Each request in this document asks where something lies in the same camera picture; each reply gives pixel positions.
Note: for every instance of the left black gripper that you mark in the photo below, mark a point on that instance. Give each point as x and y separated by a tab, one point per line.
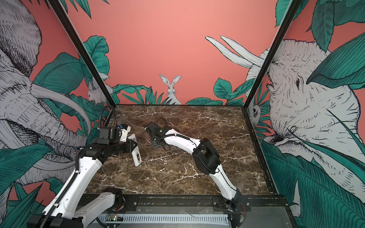
129	148

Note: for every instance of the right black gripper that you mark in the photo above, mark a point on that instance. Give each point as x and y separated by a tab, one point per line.
155	145

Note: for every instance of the white remote control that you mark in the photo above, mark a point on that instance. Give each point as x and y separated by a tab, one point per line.
135	151

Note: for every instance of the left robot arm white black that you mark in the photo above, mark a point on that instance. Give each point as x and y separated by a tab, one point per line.
62	212

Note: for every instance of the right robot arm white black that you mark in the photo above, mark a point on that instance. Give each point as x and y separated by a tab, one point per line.
206	159

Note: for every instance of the small green circuit board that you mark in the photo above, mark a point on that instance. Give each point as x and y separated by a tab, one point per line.
114	218

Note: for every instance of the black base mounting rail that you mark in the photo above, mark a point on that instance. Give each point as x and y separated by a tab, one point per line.
217	202

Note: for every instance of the white ribbed cable duct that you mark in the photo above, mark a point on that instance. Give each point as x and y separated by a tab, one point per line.
214	219

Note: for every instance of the left black frame post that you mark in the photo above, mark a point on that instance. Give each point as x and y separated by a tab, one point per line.
73	35

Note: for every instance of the black frame post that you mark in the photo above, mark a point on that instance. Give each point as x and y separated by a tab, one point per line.
73	35
290	13

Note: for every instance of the right black frame post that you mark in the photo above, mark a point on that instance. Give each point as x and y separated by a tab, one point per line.
290	13

